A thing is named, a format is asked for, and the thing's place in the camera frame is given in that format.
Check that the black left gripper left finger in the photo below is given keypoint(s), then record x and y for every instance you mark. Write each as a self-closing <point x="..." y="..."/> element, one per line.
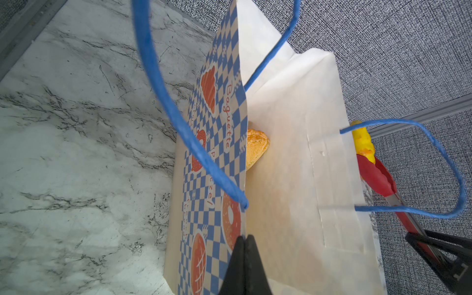
<point x="234" y="280"/>

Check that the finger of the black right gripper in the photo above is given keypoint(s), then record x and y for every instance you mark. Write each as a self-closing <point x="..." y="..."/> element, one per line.
<point x="443" y="252"/>

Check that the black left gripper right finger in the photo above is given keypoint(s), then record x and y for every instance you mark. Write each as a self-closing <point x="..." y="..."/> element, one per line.
<point x="256" y="282"/>

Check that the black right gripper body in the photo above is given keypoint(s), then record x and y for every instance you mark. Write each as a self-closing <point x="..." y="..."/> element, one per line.
<point x="458" y="278"/>

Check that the red kitchen tongs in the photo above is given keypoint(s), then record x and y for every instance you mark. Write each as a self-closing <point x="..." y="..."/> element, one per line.
<point x="380" y="180"/>

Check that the checkered paper bag blue handles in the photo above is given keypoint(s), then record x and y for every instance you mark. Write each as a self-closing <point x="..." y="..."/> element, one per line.
<point x="304" y="200"/>

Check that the triangular tan bread slice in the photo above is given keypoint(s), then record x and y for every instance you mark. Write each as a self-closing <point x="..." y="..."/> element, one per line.
<point x="257" y="144"/>

